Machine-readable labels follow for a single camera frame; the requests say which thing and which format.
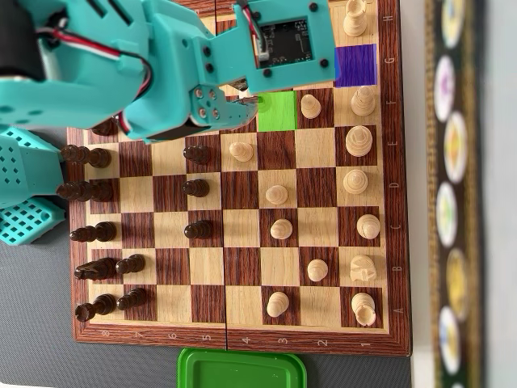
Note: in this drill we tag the dark brown wooden pawn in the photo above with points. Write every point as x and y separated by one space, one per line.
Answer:
131 299
196 188
196 153
198 230
130 264

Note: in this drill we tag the white wooden pawn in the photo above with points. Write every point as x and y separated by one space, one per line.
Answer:
281 229
241 151
276 195
310 106
278 304
318 269

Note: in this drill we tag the white wooden knight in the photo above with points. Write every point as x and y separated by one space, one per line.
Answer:
362 268

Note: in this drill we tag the dark brown wooden bishop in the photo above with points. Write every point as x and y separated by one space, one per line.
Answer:
95 231

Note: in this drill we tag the dark brown wooden queen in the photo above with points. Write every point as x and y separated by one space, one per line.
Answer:
85 190

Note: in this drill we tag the teal perforated robot base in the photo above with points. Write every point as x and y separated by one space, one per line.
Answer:
28 182

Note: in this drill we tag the white wooden king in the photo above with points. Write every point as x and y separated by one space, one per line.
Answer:
358 140

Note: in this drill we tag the teal wrist camera housing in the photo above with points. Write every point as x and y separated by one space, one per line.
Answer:
323 24

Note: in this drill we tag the dark brown wooden king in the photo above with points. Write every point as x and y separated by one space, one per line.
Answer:
87 155

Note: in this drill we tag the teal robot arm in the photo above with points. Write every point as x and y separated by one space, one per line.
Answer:
81 101

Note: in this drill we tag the white wooden queen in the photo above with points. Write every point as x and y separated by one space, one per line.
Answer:
355 182

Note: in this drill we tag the wooden chessboard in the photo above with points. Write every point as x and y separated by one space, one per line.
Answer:
242 266

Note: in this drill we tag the white wooden rook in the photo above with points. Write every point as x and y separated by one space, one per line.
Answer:
353 20
363 309

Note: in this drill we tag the white wooden bishop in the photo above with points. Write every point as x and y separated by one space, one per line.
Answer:
368 226
362 101

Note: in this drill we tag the dark brown wooden knight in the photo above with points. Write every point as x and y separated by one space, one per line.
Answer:
97 268

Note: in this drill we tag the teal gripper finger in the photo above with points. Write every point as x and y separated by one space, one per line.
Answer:
238 117
238 85

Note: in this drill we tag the dark brown wooden rook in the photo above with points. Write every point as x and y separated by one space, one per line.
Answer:
95 307

